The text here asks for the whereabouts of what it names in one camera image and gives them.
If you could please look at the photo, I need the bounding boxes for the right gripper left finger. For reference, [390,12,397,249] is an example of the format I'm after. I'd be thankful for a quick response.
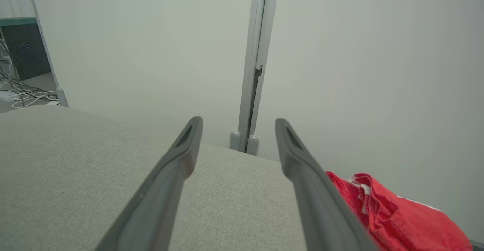
[96,116,204,251]

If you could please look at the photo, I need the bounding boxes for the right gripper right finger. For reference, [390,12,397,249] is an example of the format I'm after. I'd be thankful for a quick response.
[275,118,379,251]

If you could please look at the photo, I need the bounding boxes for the red shorts with white stripes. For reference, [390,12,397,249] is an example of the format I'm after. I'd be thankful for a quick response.
[350,173,473,251]

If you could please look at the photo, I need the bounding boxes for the tangled floor cables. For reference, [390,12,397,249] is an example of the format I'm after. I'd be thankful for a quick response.
[0,36,59,110]

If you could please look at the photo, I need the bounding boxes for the grey double partition post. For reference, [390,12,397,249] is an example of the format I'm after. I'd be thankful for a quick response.
[230,0,281,156]

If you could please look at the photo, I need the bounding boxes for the slim grey partition post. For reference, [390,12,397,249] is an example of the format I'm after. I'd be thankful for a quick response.
[26,0,69,108]

